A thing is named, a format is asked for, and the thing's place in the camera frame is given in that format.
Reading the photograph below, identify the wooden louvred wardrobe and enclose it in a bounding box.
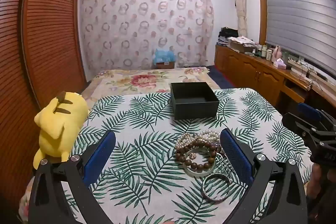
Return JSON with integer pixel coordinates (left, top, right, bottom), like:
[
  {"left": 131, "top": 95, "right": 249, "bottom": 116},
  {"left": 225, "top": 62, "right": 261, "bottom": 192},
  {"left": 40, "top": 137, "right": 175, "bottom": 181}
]
[{"left": 0, "top": 0, "right": 87, "bottom": 203}]

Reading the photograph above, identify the pile of dark clothes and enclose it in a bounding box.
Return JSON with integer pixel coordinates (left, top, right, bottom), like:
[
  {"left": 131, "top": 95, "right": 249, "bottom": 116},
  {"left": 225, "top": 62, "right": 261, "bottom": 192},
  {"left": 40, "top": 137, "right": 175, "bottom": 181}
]
[{"left": 217, "top": 27, "right": 239, "bottom": 45}]

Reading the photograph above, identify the wooden cabinet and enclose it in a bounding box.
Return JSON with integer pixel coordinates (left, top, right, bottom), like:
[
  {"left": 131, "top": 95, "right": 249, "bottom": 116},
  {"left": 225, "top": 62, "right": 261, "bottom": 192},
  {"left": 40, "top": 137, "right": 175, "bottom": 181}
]
[{"left": 214, "top": 44, "right": 336, "bottom": 115}]

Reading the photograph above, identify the small cardboard box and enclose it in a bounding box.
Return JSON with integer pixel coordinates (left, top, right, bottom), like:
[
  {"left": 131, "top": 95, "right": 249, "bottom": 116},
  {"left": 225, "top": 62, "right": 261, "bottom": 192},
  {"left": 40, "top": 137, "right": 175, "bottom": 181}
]
[{"left": 155, "top": 61, "right": 175, "bottom": 70}]

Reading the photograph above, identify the flat cardboard box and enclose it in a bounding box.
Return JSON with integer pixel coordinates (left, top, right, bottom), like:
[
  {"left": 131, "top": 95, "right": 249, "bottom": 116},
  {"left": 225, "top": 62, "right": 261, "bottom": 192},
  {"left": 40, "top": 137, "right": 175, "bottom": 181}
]
[{"left": 226, "top": 36, "right": 257, "bottom": 54}]

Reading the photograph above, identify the blue plastic bag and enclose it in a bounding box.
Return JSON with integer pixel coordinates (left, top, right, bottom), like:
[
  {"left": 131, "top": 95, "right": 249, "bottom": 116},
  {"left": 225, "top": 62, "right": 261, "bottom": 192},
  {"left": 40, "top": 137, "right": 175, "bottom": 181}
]
[{"left": 153, "top": 48, "right": 176, "bottom": 63}]

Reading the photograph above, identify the pink bottle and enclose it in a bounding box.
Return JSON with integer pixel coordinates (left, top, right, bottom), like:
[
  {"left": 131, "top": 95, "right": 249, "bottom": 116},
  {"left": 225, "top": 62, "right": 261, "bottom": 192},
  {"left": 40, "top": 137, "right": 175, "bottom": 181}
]
[{"left": 271, "top": 45, "right": 283, "bottom": 62}]

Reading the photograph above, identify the brown wooden bead bracelet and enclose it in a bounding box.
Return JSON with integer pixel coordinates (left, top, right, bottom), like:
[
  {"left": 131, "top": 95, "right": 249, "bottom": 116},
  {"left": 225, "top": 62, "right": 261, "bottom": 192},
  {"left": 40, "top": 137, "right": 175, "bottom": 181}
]
[{"left": 175, "top": 140, "right": 217, "bottom": 171}]

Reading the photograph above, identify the floral blanket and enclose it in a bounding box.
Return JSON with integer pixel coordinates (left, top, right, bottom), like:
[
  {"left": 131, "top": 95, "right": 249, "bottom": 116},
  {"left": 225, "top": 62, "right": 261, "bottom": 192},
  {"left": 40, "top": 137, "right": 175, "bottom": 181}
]
[{"left": 80, "top": 67, "right": 218, "bottom": 102}]

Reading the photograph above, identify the clear jade bangle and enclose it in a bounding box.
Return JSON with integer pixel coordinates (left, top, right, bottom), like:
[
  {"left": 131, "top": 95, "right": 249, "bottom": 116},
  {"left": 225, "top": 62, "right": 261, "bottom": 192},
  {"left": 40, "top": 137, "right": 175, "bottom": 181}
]
[{"left": 182, "top": 147, "right": 219, "bottom": 178}]

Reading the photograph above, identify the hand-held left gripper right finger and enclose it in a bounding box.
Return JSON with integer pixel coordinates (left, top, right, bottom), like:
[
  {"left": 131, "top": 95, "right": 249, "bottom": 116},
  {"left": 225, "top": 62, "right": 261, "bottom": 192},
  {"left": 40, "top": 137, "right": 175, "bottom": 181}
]
[{"left": 220, "top": 128, "right": 309, "bottom": 224}]

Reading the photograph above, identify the pinkish pearl bracelet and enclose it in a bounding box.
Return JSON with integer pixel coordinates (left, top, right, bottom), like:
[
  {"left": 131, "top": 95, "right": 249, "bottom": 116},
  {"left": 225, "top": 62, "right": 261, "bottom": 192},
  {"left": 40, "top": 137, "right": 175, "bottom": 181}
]
[{"left": 175, "top": 133, "right": 201, "bottom": 152}]

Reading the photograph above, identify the silver metal bangle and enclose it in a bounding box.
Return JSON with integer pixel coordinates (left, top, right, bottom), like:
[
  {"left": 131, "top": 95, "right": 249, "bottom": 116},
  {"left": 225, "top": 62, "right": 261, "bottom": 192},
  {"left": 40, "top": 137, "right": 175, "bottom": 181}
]
[{"left": 202, "top": 172, "right": 232, "bottom": 203}]

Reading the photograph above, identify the grey window blind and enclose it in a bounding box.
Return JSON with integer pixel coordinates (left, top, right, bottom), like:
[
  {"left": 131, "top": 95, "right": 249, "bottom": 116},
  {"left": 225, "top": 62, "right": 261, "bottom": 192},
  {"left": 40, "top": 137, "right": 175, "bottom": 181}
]
[{"left": 262, "top": 0, "right": 336, "bottom": 79}]

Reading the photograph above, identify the circle pattern curtain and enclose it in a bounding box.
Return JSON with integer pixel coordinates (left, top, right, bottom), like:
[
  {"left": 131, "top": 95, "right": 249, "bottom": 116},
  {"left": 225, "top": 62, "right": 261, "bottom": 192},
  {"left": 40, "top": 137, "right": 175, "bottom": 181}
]
[{"left": 79, "top": 0, "right": 215, "bottom": 75}]

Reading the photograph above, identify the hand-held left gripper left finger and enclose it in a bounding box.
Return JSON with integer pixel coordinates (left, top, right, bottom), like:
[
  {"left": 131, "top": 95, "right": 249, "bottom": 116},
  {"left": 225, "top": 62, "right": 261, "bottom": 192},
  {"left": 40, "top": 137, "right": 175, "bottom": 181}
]
[{"left": 28, "top": 131, "right": 117, "bottom": 224}]

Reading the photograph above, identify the white pearl bracelet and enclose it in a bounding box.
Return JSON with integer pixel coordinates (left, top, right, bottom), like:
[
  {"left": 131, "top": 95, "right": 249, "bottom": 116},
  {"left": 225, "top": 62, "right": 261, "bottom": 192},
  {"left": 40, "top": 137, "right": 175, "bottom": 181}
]
[{"left": 198, "top": 130, "right": 221, "bottom": 147}]

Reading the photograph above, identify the black square box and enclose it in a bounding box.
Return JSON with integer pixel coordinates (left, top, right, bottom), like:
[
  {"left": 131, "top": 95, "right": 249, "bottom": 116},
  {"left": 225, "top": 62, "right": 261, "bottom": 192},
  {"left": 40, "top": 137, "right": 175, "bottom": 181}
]
[{"left": 170, "top": 81, "right": 219, "bottom": 121}]

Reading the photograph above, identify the leaf print tablecloth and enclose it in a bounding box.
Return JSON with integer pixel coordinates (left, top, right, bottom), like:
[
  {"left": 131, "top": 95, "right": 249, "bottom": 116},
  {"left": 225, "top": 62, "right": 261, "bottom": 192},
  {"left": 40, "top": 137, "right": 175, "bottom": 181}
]
[{"left": 62, "top": 87, "right": 314, "bottom": 224}]

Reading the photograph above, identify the dark blue rug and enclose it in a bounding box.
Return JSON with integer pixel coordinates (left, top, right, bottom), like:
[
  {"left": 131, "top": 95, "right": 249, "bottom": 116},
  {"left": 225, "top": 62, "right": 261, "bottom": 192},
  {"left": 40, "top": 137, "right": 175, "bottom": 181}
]
[{"left": 205, "top": 65, "right": 237, "bottom": 90}]

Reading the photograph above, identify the yellow plush toy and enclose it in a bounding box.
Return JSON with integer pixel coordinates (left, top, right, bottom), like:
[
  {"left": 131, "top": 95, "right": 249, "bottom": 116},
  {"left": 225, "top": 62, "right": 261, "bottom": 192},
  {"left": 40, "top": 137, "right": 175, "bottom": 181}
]
[{"left": 33, "top": 91, "right": 90, "bottom": 170}]

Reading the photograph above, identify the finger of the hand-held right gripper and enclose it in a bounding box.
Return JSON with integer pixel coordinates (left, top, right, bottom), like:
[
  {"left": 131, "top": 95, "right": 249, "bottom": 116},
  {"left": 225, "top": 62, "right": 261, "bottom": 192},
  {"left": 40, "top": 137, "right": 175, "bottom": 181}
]
[
  {"left": 298, "top": 103, "right": 336, "bottom": 132},
  {"left": 282, "top": 112, "right": 326, "bottom": 141}
]

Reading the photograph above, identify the beige side curtain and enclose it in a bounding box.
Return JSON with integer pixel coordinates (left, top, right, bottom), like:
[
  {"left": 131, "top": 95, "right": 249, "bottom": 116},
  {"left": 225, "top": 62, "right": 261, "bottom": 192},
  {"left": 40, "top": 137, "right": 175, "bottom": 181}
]
[{"left": 230, "top": 0, "right": 249, "bottom": 39}]

